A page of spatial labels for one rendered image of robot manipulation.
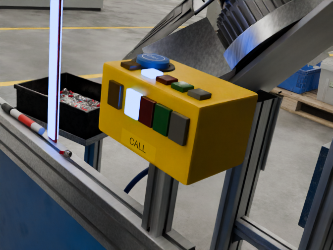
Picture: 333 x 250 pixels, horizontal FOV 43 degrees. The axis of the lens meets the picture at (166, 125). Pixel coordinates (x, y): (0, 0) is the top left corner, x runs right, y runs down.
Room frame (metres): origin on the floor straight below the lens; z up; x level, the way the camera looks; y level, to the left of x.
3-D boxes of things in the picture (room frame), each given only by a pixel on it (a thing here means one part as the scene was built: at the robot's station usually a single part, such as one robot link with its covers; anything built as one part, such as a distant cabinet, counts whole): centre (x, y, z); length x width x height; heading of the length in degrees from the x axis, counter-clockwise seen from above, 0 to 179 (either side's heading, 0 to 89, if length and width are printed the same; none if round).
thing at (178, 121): (0.39, -0.01, 1.04); 0.02 x 0.01 x 0.03; 46
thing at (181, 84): (0.42, -0.01, 1.08); 0.02 x 0.02 x 0.01; 46
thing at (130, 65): (0.47, 0.05, 1.08); 0.02 x 0.02 x 0.01; 46
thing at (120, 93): (0.46, 0.06, 1.04); 0.02 x 0.01 x 0.03; 46
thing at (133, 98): (0.44, 0.04, 1.04); 0.02 x 0.01 x 0.03; 46
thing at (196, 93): (0.40, -0.03, 1.08); 0.02 x 0.02 x 0.01; 46
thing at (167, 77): (0.44, 0.01, 1.08); 0.02 x 0.02 x 0.01; 46
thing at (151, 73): (0.45, 0.02, 1.08); 0.02 x 0.02 x 0.01; 46
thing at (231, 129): (0.47, -0.01, 1.02); 0.16 x 0.10 x 0.11; 46
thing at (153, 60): (0.50, 0.03, 1.08); 0.04 x 0.04 x 0.02
